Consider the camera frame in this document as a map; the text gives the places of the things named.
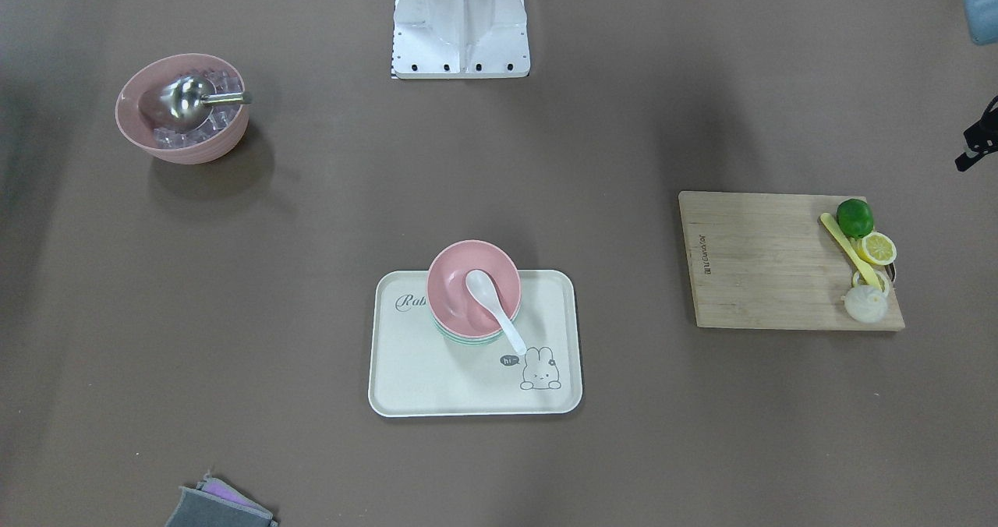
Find wooden cutting board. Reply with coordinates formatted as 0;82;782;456
678;190;905;331

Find white rabbit tray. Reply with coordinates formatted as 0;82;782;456
368;269;583;418

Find small pink bowl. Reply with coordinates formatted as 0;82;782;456
426;239;522;318

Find lemon slice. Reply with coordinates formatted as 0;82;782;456
853;232;897;267
851;269;894;294

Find green toy lime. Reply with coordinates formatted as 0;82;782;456
835;199;876;239

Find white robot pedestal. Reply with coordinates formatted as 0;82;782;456
390;0;532;80

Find stacked green bowls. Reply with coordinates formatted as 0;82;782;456
430;308;504;345

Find grey folded cloth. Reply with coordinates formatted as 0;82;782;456
165;474;279;526

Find upper lemon slice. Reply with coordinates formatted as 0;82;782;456
851;269;894;294

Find metal ice scoop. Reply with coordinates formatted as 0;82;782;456
145;75;253;133

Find white ceramic spoon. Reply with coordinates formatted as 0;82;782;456
465;269;528;355

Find lower lemon slice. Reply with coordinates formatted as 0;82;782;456
853;232;897;267

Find white toy steamed bun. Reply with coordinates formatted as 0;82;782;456
842;285;889;324

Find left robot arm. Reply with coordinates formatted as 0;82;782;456
954;0;997;172

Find large pink bowl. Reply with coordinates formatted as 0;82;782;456
115;52;250;164

